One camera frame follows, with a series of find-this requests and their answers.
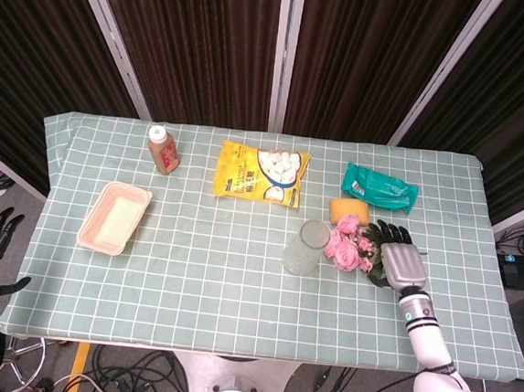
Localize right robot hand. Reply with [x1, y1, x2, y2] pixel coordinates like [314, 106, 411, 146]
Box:
[360, 218, 432, 294]

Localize pink rose bouquet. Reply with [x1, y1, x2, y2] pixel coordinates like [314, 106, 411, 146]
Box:
[321, 212, 431, 291]

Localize clear glass jar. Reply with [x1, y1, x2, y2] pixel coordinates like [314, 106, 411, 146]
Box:
[281, 217, 333, 279]

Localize yellow sponge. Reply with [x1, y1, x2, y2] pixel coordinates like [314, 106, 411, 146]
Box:
[327, 196, 372, 228]

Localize teal plastic snack bag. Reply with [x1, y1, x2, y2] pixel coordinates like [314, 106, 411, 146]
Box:
[338, 160, 422, 216]

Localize black foot pedal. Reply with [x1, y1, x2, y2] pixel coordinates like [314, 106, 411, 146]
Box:
[495, 251, 524, 290]

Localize chrome stool base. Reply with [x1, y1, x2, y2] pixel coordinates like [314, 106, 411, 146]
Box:
[0, 333, 56, 392]

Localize beige lunch box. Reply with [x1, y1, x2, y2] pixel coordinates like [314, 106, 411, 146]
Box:
[74, 178, 155, 259]

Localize yellow marshmallow bag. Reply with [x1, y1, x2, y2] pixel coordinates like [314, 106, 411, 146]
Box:
[210, 138, 312, 212]

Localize green checkered tablecloth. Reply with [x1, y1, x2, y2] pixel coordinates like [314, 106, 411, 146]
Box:
[0, 107, 524, 382]

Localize white table base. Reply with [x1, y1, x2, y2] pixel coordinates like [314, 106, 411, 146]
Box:
[169, 350, 300, 392]

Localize brown juice bottle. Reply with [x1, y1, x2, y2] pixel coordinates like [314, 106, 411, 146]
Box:
[144, 123, 185, 178]

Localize dark folding screen panels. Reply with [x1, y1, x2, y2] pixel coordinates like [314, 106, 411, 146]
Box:
[0, 0, 524, 246]

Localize black floor cables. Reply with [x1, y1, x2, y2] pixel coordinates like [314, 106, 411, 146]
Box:
[33, 337, 203, 392]

